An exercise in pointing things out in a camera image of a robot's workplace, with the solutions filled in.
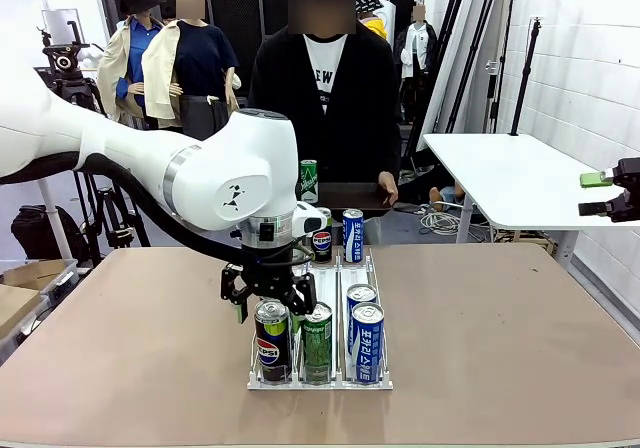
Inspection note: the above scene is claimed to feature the open cardboard box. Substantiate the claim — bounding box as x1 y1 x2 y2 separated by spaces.
2 259 69 292

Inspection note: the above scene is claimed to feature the leaning black stand pole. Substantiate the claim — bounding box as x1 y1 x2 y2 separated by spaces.
444 0 506 134
404 0 474 157

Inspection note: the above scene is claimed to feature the white coiled floor cable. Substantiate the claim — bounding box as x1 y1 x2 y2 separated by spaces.
418 202 464 237

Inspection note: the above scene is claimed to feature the black backpack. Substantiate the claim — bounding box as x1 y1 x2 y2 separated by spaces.
10 205 86 262

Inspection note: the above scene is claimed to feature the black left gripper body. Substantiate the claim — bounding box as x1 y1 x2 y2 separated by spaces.
239 245 297 299

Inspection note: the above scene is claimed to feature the mannequin in blue shirt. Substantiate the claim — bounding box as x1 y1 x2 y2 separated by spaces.
97 11 169 132

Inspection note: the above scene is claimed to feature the flat brown cardboard sheet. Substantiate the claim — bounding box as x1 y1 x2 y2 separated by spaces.
0 283 42 342

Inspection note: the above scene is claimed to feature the black light stand pole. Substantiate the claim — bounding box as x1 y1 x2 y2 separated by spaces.
508 16 544 137

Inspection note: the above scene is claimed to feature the clear acrylic can rack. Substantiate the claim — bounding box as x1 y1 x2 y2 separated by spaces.
246 245 395 392

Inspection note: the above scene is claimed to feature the blue Pocari Sweat can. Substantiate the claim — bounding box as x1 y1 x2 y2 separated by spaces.
342 208 365 264
350 301 386 385
346 283 378 357

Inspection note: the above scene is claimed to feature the small white side table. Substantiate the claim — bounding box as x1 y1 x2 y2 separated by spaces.
37 177 74 260

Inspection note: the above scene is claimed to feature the dark clothed figure on floor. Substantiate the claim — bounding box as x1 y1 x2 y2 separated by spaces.
399 147 466 208

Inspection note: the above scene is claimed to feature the black Pepsi can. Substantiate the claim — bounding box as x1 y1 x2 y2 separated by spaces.
254 299 293 384
312 207 334 264

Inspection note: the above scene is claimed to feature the large white side table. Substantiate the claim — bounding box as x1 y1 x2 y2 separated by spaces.
422 132 640 272

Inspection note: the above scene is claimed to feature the person's left hand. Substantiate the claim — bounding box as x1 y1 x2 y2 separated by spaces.
377 170 400 207

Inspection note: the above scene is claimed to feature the person in black cardigan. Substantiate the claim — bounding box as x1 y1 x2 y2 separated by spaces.
248 0 402 247

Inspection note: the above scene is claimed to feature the clear plastic storage bin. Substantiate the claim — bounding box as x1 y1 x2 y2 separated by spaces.
0 295 54 367
0 259 80 309

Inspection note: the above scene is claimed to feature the green Chilsung cider can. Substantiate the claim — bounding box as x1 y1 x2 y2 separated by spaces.
301 301 334 385
299 159 320 205

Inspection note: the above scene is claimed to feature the mannequin in navy top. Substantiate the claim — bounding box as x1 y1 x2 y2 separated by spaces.
141 0 242 142

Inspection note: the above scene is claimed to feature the person's left forearm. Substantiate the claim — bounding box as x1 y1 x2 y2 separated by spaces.
372 117 402 177

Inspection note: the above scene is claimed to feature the mannequin in yellow hoodie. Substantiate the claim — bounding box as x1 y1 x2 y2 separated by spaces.
362 15 390 42

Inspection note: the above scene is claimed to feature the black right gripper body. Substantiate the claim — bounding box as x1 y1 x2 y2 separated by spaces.
606 156 640 222

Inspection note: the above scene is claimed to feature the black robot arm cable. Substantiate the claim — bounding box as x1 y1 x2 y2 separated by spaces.
0 151 311 269

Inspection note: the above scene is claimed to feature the dark brown serving tray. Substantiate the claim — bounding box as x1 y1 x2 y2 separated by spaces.
317 181 394 219

